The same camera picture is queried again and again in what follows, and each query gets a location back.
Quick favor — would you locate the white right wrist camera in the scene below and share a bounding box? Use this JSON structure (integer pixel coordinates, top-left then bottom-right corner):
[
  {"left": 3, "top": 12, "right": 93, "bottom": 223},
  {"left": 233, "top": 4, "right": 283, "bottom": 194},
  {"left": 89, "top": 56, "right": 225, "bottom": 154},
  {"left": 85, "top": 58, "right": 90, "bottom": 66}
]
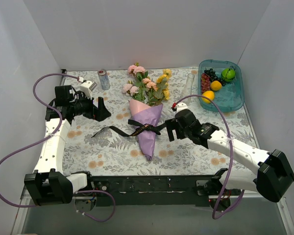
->
[{"left": 171, "top": 102, "right": 188, "bottom": 113}]

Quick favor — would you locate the floral tablecloth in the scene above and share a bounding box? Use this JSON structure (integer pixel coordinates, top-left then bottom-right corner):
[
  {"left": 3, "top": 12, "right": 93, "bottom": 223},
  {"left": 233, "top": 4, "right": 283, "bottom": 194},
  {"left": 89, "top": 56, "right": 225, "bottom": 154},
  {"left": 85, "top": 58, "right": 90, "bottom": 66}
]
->
[{"left": 62, "top": 67, "right": 258, "bottom": 176}]

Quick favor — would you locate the silver drink can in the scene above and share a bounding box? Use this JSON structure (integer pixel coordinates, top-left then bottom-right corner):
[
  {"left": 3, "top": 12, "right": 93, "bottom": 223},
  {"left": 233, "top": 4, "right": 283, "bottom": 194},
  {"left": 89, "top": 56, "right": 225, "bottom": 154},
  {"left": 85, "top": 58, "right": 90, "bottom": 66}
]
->
[{"left": 98, "top": 69, "right": 110, "bottom": 90}]

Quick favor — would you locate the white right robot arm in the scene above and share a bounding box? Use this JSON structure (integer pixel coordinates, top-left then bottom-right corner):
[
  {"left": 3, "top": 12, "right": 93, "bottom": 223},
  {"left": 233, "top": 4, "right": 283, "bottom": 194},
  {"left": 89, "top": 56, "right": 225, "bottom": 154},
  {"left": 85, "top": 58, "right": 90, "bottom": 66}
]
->
[{"left": 165, "top": 109, "right": 294, "bottom": 203}]

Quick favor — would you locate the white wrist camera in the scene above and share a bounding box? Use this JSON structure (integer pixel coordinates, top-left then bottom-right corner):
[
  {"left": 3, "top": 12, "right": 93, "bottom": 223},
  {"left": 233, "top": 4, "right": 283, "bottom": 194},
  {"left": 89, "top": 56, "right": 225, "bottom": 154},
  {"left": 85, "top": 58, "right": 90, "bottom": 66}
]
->
[
  {"left": 171, "top": 102, "right": 188, "bottom": 113},
  {"left": 80, "top": 80, "right": 97, "bottom": 99}
]

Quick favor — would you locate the black grape bunch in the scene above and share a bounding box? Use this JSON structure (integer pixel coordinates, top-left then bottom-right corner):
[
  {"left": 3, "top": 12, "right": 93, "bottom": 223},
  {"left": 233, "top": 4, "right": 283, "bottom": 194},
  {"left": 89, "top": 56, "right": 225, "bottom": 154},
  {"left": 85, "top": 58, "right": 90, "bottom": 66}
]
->
[{"left": 204, "top": 68, "right": 226, "bottom": 86}]

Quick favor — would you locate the clear glass vase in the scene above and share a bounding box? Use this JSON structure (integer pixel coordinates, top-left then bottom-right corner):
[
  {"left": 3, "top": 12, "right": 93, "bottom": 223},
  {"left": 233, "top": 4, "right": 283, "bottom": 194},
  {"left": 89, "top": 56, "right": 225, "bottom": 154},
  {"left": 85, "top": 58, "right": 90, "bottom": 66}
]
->
[{"left": 181, "top": 73, "right": 195, "bottom": 98}]

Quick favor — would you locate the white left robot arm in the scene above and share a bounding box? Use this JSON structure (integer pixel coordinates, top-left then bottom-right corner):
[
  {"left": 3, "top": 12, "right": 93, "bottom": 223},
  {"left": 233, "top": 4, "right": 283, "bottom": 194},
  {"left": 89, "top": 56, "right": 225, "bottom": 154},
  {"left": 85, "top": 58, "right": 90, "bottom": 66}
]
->
[{"left": 24, "top": 81, "right": 111, "bottom": 206}]

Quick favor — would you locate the black ribbon gold lettering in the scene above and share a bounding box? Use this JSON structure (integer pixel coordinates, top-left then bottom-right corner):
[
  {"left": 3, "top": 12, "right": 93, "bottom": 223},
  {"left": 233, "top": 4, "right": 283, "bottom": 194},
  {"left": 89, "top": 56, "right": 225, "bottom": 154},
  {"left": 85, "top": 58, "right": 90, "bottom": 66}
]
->
[{"left": 92, "top": 119, "right": 167, "bottom": 138}]

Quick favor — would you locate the orange-pink flower stem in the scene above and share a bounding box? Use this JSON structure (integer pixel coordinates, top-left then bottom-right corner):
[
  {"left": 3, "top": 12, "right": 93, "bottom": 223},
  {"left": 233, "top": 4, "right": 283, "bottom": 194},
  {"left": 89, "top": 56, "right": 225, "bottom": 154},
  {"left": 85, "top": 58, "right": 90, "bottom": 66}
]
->
[{"left": 142, "top": 78, "right": 158, "bottom": 106}]

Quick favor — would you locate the pale pink flower stem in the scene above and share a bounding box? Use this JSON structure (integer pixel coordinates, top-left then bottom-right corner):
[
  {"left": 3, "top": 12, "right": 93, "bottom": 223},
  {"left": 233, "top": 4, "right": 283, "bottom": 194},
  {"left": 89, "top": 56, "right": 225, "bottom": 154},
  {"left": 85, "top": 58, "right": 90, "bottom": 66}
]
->
[{"left": 127, "top": 62, "right": 148, "bottom": 86}]

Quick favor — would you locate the pink and purple wrapping paper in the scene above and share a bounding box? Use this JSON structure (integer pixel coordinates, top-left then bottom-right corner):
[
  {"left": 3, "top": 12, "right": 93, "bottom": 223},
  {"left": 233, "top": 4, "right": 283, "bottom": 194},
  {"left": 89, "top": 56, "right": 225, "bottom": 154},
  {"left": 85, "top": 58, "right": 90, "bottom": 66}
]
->
[{"left": 129, "top": 99, "right": 163, "bottom": 161}]

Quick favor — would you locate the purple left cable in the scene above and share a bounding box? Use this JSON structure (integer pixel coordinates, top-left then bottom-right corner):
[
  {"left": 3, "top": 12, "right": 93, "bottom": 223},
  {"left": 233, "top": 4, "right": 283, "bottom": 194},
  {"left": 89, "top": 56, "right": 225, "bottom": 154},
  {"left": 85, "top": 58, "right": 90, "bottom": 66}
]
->
[{"left": 0, "top": 73, "right": 116, "bottom": 222}]

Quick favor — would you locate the red grape bunch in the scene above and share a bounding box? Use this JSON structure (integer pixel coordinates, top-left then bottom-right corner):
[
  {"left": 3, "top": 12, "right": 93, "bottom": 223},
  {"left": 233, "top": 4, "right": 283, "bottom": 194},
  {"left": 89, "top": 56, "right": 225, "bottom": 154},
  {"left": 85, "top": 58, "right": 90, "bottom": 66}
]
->
[{"left": 200, "top": 73, "right": 211, "bottom": 93}]

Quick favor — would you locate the teal plastic tray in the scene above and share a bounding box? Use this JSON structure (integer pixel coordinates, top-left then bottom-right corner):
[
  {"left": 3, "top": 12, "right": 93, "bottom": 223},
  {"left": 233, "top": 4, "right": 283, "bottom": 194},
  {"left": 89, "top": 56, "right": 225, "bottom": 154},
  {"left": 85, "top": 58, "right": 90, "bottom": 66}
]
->
[{"left": 198, "top": 60, "right": 245, "bottom": 113}]

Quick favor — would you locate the light pink flower stem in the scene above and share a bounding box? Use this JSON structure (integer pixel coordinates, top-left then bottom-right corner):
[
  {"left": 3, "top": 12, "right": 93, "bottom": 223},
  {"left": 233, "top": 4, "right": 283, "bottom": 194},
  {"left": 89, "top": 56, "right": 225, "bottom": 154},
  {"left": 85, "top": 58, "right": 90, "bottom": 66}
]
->
[{"left": 122, "top": 81, "right": 146, "bottom": 103}]

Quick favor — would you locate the green ball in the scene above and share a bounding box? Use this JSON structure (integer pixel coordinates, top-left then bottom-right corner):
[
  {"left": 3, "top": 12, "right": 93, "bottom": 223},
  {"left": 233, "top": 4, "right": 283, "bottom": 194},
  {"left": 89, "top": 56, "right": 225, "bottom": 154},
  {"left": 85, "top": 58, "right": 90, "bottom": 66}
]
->
[{"left": 221, "top": 68, "right": 236, "bottom": 82}]

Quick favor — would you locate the orange fruit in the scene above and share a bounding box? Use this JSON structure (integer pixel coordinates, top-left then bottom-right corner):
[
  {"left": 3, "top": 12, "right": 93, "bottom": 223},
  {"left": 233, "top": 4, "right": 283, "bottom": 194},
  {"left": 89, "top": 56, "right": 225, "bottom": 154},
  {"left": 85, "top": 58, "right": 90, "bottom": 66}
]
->
[{"left": 210, "top": 80, "right": 222, "bottom": 91}]

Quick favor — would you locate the yellow flower stem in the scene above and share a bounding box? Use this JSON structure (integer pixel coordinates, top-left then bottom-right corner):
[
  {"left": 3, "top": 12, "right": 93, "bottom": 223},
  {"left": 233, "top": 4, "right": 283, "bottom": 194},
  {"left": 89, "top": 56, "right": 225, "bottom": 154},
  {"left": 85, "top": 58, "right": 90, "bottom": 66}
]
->
[{"left": 154, "top": 69, "right": 172, "bottom": 106}]

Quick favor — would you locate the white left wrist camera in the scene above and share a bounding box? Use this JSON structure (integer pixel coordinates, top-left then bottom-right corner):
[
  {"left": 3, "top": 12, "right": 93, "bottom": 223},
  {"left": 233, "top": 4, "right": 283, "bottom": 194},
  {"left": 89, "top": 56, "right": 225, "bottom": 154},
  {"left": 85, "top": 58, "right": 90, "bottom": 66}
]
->
[{"left": 80, "top": 80, "right": 97, "bottom": 99}]

